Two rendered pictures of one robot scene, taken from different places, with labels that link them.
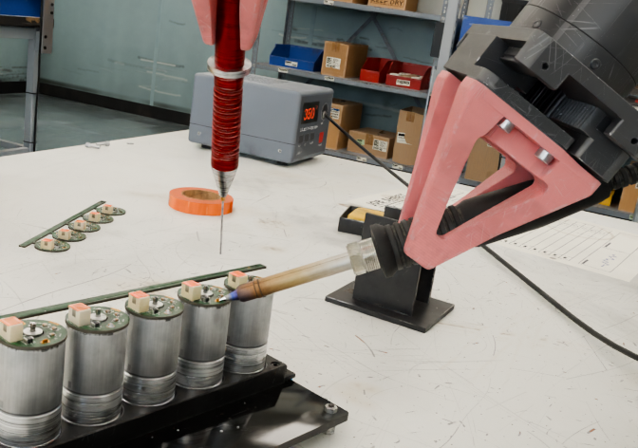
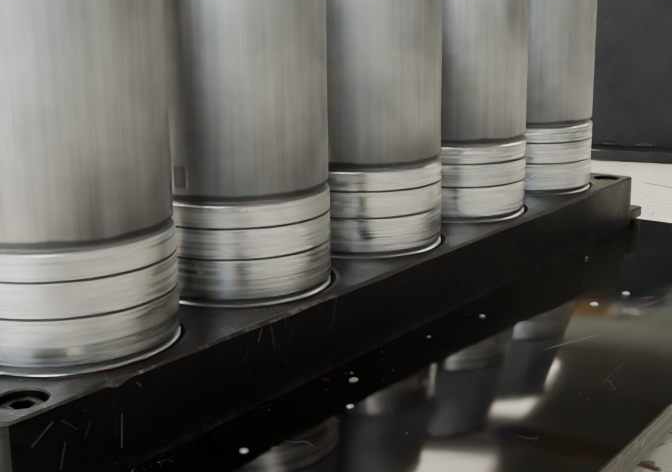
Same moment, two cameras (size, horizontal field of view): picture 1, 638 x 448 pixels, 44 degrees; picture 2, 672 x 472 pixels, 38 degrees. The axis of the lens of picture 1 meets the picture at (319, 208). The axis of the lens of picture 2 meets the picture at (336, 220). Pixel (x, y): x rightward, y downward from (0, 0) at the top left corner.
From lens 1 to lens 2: 22 cm
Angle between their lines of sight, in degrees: 2
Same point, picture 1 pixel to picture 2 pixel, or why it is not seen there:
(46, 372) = (123, 72)
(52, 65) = not seen: outside the picture
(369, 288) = (622, 115)
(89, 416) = (259, 271)
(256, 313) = (576, 28)
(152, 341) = (386, 48)
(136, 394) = (355, 224)
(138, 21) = not seen: hidden behind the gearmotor
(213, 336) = (508, 66)
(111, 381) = (309, 150)
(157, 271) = not seen: hidden behind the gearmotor
